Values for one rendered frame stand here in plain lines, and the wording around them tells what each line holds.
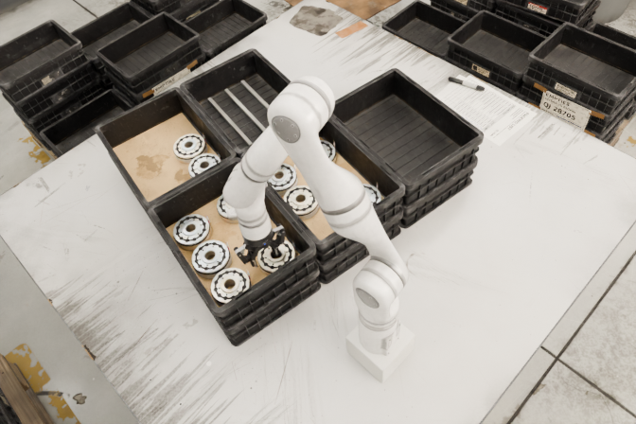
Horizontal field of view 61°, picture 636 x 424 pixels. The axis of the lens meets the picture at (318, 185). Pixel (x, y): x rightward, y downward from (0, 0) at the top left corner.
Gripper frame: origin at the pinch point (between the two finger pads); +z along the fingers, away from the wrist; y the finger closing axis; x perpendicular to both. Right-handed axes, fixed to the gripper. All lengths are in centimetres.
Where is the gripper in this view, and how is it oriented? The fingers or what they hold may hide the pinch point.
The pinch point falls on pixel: (264, 256)
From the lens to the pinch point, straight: 144.2
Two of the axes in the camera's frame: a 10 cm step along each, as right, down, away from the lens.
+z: 0.7, 6.0, 7.9
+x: -5.2, -6.6, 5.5
